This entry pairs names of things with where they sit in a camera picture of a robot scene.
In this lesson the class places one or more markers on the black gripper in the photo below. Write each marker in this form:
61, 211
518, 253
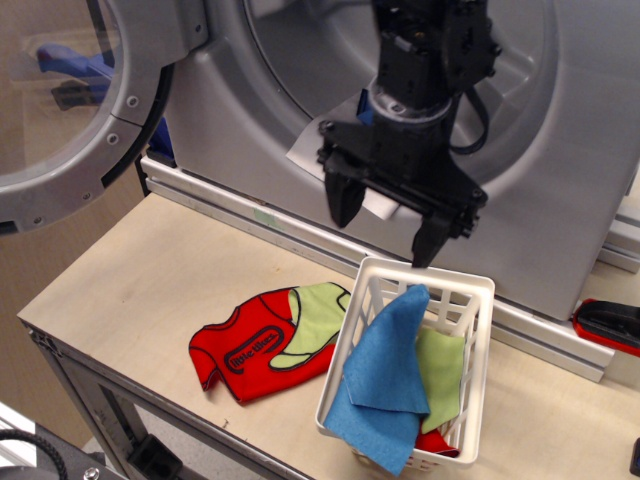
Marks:
410, 164

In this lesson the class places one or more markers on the light blue felt cloth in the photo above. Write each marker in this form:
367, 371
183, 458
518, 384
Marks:
381, 398

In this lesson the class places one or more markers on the dark blue garment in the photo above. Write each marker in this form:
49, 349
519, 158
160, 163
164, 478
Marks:
364, 112

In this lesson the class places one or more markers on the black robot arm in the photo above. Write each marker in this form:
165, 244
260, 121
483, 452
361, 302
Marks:
425, 110

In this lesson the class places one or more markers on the white plastic laundry basket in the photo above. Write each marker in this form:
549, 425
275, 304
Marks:
460, 305

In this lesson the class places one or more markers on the grey toy washing machine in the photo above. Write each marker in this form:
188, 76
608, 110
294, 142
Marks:
563, 140

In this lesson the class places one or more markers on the round grey machine door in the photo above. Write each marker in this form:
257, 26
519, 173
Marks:
65, 140

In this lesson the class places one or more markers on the white grey cloth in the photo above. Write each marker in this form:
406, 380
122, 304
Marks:
304, 153

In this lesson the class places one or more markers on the green shirt on table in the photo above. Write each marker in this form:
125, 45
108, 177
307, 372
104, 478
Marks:
317, 314

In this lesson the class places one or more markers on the green cloth in basket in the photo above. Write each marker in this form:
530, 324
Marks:
440, 360

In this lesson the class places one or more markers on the red little tikes shirt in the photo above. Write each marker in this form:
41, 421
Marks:
242, 351

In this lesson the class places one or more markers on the red cloth in basket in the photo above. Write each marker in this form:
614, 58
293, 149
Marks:
433, 442

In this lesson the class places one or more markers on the red black clamp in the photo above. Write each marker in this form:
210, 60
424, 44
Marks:
609, 324

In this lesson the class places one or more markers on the blue clamp behind door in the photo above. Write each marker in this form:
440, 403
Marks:
53, 57

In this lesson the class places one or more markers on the aluminium extrusion rail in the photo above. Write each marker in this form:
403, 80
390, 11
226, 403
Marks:
553, 341

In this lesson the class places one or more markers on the metal table frame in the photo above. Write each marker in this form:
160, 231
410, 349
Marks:
110, 403

